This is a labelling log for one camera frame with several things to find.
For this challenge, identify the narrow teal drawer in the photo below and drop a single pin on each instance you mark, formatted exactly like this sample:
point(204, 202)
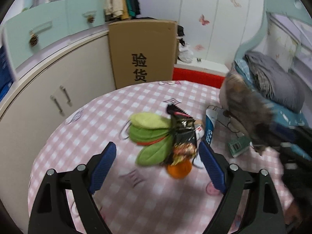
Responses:
point(82, 9)

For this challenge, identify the green white packet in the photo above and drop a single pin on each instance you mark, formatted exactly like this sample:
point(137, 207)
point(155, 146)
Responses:
point(240, 146)

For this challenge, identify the white red-label packet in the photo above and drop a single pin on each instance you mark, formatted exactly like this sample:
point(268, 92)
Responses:
point(199, 131)

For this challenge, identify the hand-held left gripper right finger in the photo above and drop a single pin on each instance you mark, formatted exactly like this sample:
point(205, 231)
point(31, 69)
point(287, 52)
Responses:
point(212, 168)

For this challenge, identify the pink butterfly sticker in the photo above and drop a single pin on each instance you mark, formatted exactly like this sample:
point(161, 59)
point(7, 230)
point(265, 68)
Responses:
point(204, 20)

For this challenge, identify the red covered low bench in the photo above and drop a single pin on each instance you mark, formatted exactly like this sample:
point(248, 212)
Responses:
point(195, 75)

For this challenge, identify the large cardboard box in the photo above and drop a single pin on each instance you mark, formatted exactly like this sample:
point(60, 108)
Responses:
point(143, 53)

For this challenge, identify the wide teal drawer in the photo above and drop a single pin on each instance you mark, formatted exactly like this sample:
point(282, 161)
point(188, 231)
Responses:
point(39, 26)

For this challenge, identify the blue shopping bag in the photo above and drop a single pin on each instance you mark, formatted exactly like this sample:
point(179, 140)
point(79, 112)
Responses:
point(4, 73)

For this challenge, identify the grey rolled duvet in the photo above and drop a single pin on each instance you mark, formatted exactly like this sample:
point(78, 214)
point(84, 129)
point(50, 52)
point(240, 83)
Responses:
point(280, 82)

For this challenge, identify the grey tabby cat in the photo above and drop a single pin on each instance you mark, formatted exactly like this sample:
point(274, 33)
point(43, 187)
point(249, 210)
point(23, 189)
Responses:
point(246, 109)

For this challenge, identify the black clothes pile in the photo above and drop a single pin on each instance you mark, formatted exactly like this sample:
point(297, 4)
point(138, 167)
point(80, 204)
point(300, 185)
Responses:
point(180, 34)

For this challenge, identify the yellow hanging garment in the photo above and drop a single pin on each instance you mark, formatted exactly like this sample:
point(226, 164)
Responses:
point(124, 9)

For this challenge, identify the white board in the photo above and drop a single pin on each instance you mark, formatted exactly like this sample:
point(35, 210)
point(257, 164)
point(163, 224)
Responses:
point(204, 65)

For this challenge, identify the teal candy print bedsheet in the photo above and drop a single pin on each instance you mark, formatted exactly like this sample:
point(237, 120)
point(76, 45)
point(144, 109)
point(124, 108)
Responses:
point(292, 124)

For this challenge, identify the black pink serrated wrapper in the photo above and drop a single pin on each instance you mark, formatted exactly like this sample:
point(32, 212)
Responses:
point(178, 112)

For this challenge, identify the black shiny snack wrapper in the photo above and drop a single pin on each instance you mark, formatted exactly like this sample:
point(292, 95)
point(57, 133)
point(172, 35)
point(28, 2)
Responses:
point(184, 136)

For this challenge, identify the green leaf-shaped felt toy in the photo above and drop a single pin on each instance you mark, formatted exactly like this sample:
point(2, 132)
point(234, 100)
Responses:
point(148, 134)

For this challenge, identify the blue plaid pillow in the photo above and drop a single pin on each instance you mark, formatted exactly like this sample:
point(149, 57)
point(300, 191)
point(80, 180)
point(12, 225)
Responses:
point(241, 69)

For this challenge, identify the white plastic bag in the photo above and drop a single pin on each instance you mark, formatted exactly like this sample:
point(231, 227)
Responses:
point(185, 53)

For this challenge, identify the orange tangerine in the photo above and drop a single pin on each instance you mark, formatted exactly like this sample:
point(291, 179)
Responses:
point(180, 170)

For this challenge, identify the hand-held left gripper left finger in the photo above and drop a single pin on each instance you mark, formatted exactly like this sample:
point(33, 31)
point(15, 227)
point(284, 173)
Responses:
point(102, 168)

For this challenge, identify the white low cabinet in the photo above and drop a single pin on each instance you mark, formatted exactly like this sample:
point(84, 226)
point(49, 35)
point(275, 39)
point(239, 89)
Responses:
point(48, 85)

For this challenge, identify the pine cone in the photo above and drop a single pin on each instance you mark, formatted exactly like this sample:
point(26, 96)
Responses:
point(91, 19)
point(33, 40)

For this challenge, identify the blue white carton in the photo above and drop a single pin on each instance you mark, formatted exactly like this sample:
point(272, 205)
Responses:
point(210, 129)

